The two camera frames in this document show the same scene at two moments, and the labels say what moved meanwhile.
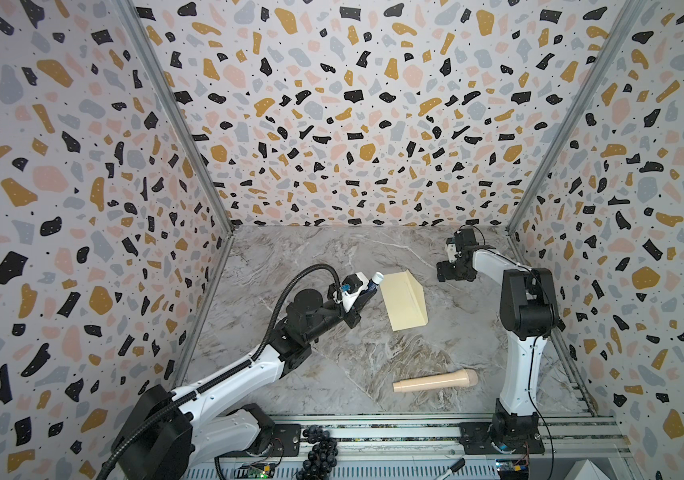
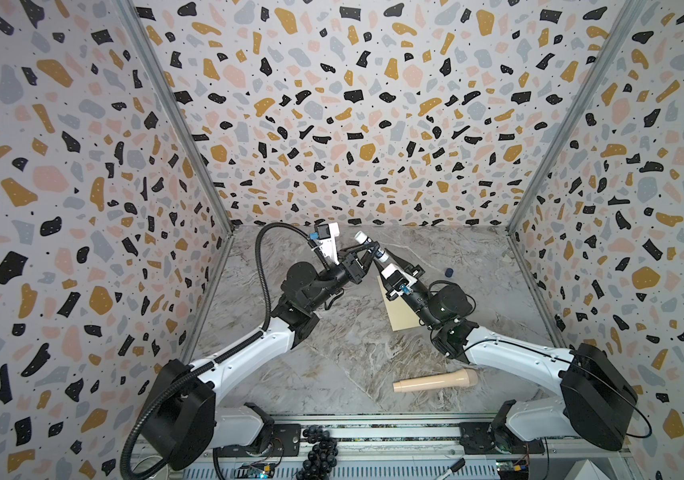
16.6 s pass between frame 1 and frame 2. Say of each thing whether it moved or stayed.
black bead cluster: stayed
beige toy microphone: stayed
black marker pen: stayed
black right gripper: moved
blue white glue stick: moved
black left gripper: moved
